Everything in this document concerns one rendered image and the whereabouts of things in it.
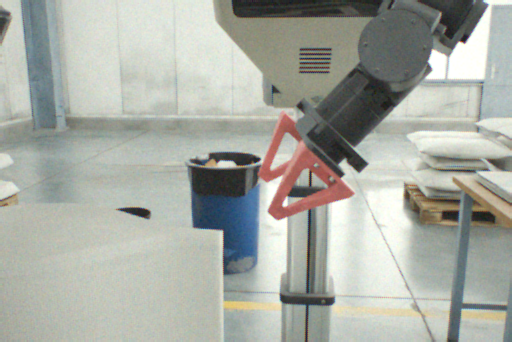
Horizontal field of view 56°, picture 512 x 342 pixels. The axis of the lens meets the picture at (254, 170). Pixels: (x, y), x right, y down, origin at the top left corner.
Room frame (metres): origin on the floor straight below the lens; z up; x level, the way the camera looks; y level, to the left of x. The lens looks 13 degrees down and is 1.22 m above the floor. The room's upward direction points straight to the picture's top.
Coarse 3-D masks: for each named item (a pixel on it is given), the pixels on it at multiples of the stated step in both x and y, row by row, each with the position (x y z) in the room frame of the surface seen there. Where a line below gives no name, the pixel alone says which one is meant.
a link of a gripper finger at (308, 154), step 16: (304, 128) 0.45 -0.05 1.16; (304, 144) 0.42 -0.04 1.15; (320, 144) 0.44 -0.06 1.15; (304, 160) 0.42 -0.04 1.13; (320, 160) 0.42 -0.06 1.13; (288, 176) 0.43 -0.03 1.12; (320, 176) 0.43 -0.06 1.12; (336, 176) 0.42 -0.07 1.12; (288, 192) 0.43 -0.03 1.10; (320, 192) 0.44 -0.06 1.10; (336, 192) 0.42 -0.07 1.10; (352, 192) 0.42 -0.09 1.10; (272, 208) 0.44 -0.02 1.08; (288, 208) 0.44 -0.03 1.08; (304, 208) 0.44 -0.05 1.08
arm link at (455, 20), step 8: (392, 0) 0.48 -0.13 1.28; (416, 0) 0.47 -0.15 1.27; (424, 0) 0.46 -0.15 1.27; (432, 0) 0.46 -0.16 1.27; (440, 0) 0.46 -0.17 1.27; (448, 0) 0.45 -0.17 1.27; (456, 0) 0.45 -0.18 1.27; (464, 0) 0.45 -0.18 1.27; (472, 0) 0.44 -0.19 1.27; (440, 8) 0.46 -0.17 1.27; (448, 8) 0.45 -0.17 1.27; (456, 8) 0.45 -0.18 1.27; (464, 8) 0.45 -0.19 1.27; (440, 16) 0.46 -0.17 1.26; (448, 16) 0.46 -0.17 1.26; (456, 16) 0.45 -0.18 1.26; (464, 16) 0.45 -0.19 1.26; (448, 24) 0.46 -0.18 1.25; (456, 24) 0.45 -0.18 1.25; (448, 32) 0.46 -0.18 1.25
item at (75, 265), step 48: (0, 240) 0.60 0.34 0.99; (48, 240) 0.62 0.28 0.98; (96, 240) 0.61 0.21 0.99; (144, 240) 0.49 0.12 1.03; (192, 240) 0.51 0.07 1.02; (0, 288) 0.43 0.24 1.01; (48, 288) 0.44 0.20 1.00; (96, 288) 0.46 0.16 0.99; (144, 288) 0.49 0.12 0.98; (192, 288) 0.51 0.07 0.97; (0, 336) 0.43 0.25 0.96; (48, 336) 0.44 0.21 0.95; (96, 336) 0.46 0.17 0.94; (144, 336) 0.49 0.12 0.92; (192, 336) 0.51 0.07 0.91
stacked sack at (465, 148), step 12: (420, 144) 3.68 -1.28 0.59; (432, 144) 3.59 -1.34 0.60; (444, 144) 3.55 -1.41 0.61; (456, 144) 3.53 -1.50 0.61; (468, 144) 3.51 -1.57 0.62; (480, 144) 3.51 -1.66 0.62; (492, 144) 3.53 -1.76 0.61; (444, 156) 3.52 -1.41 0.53; (456, 156) 3.49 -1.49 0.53; (468, 156) 3.47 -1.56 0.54; (480, 156) 3.45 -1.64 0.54; (492, 156) 3.44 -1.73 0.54; (504, 156) 3.42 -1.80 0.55
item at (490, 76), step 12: (492, 12) 8.12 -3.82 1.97; (504, 12) 8.11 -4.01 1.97; (492, 24) 8.12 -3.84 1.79; (504, 24) 8.11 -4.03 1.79; (492, 36) 8.13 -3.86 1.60; (504, 36) 8.11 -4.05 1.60; (492, 48) 8.12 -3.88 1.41; (504, 48) 8.11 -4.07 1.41; (492, 60) 8.12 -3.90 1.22; (504, 60) 8.11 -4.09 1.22; (492, 72) 8.11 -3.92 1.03; (504, 72) 8.10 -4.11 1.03; (492, 96) 8.12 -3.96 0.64; (504, 96) 8.10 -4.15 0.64; (480, 108) 8.15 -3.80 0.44; (492, 108) 8.11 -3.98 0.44; (504, 108) 8.10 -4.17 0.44; (480, 120) 8.12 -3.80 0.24; (480, 132) 8.12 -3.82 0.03
